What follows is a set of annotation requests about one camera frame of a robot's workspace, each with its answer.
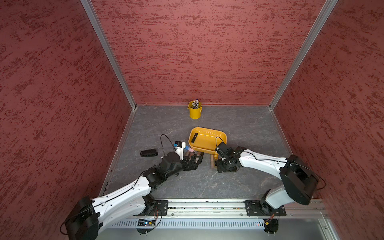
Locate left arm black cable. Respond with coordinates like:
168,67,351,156
159,133,175,158

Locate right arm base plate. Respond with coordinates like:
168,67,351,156
244,201,287,218

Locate pens in yellow cup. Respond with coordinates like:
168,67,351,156
191,100,200,109

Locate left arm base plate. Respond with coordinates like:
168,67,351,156
141,200,169,217

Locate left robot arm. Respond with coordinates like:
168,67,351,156
64,152,204,240

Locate blue pink lip gloss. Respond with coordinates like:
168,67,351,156
185,146,194,153

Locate right aluminium corner post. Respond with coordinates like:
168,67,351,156
269,0,338,112

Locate aluminium front rail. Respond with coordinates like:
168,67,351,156
118,198,329,219

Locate yellow pen cup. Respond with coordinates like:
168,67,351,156
188,101,203,120

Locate black flat remote device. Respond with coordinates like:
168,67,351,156
140,149,158,158

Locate black lipstick tube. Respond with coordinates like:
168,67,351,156
191,133,198,143

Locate aluminium corner post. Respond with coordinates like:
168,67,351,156
269,0,338,112
81,0,137,111

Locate tan lipstick tube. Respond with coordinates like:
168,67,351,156
211,155,215,169

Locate left aluminium corner post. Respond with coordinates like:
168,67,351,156
81,0,137,111

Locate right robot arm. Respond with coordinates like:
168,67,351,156
215,143,319,216

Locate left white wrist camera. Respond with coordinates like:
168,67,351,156
174,141,186,161

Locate left controller board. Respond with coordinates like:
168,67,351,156
136,219,157,235

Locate yellow plastic storage box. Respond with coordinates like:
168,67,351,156
188,127,228,155

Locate right controller connector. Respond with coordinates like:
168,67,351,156
264,219,279,235

